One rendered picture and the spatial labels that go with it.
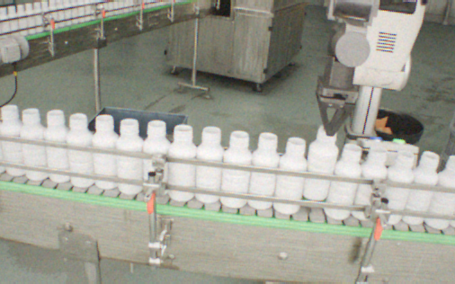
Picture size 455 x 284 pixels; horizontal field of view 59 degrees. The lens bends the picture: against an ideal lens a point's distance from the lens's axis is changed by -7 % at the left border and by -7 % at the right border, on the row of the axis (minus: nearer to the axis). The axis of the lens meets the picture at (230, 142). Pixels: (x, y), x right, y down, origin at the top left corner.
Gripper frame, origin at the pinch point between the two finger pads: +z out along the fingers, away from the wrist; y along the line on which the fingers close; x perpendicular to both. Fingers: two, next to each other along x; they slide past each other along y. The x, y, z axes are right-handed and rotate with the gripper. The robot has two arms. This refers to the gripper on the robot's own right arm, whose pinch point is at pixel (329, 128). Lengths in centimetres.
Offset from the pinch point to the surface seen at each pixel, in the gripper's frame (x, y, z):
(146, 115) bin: -53, -62, 24
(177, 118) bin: -41, -62, 24
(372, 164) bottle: 10.9, -2.2, 7.4
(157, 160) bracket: -32.9, 2.0, 10.1
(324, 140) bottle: -0.5, -0.9, 2.8
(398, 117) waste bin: 77, -181, 48
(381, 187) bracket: 12.5, 2.1, 10.2
